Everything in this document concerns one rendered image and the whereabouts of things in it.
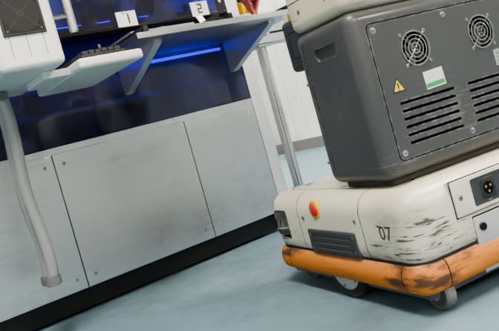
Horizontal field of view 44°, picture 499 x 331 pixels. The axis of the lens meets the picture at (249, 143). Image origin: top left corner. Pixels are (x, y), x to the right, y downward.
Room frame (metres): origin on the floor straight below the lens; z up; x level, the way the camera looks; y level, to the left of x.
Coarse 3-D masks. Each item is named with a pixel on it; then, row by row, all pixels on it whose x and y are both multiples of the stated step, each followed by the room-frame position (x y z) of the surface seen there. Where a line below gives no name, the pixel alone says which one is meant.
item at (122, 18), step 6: (120, 12) 2.42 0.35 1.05; (126, 12) 2.43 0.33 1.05; (132, 12) 2.45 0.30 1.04; (120, 18) 2.41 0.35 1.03; (126, 18) 2.43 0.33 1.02; (132, 18) 2.44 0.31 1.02; (120, 24) 2.41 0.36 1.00; (126, 24) 2.42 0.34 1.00; (132, 24) 2.44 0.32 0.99; (138, 24) 2.45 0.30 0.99
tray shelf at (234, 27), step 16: (240, 16) 2.23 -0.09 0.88; (256, 16) 2.27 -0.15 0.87; (272, 16) 2.31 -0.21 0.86; (144, 32) 2.01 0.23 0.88; (160, 32) 2.05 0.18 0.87; (176, 32) 2.08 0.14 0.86; (192, 32) 2.16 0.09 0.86; (208, 32) 2.26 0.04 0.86; (224, 32) 2.37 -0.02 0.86; (240, 32) 2.48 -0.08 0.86; (128, 48) 2.14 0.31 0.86; (160, 48) 2.34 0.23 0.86; (176, 48) 2.45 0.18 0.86; (192, 48) 2.57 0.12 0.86
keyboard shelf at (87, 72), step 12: (84, 60) 1.73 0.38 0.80; (96, 60) 1.75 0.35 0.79; (108, 60) 1.77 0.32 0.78; (120, 60) 1.79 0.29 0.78; (132, 60) 1.83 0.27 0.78; (48, 72) 1.76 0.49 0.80; (60, 72) 1.78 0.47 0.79; (72, 72) 1.78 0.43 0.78; (84, 72) 1.80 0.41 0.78; (96, 72) 1.87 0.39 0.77; (108, 72) 1.95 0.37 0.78; (36, 84) 1.81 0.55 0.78; (48, 84) 1.87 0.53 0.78; (60, 84) 1.91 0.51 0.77; (72, 84) 1.99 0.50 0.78; (84, 84) 2.07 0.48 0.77
